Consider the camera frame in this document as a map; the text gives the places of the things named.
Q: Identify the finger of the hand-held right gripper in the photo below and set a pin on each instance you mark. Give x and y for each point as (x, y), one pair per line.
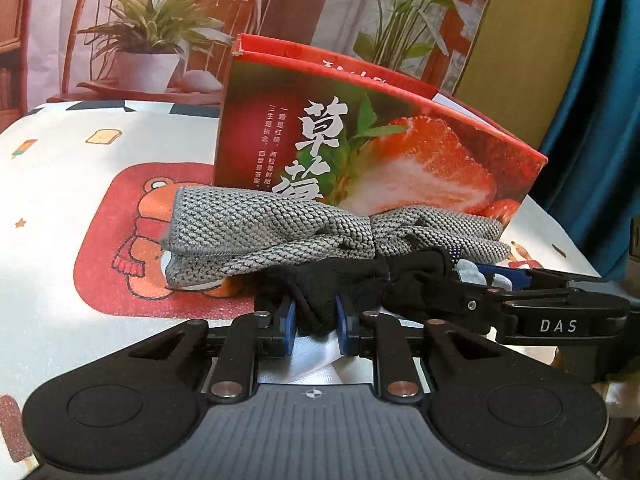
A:
(515, 277)
(472, 304)

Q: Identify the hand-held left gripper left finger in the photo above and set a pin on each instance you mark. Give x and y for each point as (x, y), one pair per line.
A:
(287, 325)

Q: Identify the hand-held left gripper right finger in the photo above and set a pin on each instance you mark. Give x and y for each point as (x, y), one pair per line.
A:
(342, 325)

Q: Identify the pale white cloth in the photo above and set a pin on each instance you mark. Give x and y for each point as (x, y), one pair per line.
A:
(475, 275)

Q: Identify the black cloth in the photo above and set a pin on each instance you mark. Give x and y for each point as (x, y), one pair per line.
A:
(320, 300)

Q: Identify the grey knitted cloth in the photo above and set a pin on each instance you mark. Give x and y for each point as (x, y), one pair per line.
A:
(270, 225)

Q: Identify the red cardboard box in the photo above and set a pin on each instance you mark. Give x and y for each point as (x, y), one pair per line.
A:
(280, 125)

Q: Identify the white plastic bag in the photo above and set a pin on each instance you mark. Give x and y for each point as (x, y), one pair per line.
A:
(320, 360)

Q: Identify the blue curtain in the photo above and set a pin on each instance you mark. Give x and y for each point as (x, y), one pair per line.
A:
(595, 110)

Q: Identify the printed blanket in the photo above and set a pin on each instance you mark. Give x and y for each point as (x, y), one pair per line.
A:
(75, 170)

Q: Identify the wall poster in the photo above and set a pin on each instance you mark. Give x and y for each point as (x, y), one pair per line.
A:
(150, 25)

